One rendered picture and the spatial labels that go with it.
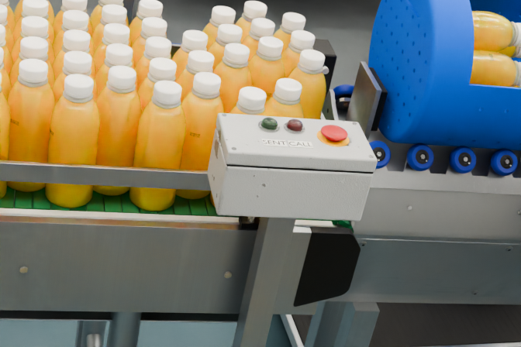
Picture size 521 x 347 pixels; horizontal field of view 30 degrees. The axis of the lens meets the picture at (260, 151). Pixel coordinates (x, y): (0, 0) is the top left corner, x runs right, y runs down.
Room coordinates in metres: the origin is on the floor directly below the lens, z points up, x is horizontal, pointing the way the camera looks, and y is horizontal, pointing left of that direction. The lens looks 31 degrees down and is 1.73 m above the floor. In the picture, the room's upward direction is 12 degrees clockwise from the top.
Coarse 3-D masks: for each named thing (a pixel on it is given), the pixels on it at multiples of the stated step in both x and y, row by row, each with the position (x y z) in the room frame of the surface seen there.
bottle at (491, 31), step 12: (480, 12) 1.50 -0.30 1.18; (492, 12) 1.51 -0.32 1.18; (480, 24) 1.47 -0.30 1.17; (492, 24) 1.48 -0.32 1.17; (504, 24) 1.49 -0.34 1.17; (480, 36) 1.46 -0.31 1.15; (492, 36) 1.47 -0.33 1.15; (504, 36) 1.48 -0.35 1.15; (516, 36) 1.50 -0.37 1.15; (480, 48) 1.47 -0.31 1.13; (492, 48) 1.47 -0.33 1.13; (504, 48) 1.49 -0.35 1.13
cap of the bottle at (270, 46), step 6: (264, 36) 1.43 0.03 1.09; (270, 36) 1.43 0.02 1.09; (264, 42) 1.41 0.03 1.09; (270, 42) 1.41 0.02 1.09; (276, 42) 1.42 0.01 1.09; (282, 42) 1.42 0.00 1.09; (258, 48) 1.41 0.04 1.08; (264, 48) 1.40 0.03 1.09; (270, 48) 1.40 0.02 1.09; (276, 48) 1.40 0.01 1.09; (282, 48) 1.42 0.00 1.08; (264, 54) 1.40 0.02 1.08; (270, 54) 1.40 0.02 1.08; (276, 54) 1.40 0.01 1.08
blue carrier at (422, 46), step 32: (384, 0) 1.58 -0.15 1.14; (416, 0) 1.46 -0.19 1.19; (448, 0) 1.41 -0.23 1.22; (480, 0) 1.63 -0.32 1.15; (512, 0) 1.64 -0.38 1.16; (384, 32) 1.54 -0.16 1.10; (416, 32) 1.42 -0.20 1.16; (448, 32) 1.37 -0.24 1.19; (384, 64) 1.50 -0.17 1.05; (416, 64) 1.39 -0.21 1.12; (448, 64) 1.35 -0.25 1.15; (416, 96) 1.36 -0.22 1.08; (448, 96) 1.34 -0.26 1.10; (480, 96) 1.35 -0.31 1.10; (512, 96) 1.37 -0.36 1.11; (384, 128) 1.44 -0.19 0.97; (416, 128) 1.34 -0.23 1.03; (448, 128) 1.35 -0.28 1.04; (480, 128) 1.37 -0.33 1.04; (512, 128) 1.38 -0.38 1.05
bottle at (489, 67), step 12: (480, 60) 1.42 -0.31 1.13; (492, 60) 1.43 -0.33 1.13; (504, 60) 1.44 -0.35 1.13; (480, 72) 1.41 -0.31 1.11; (492, 72) 1.42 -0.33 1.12; (504, 72) 1.43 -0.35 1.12; (516, 72) 1.45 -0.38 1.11; (492, 84) 1.42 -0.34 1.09; (504, 84) 1.43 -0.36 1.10; (516, 84) 1.45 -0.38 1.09
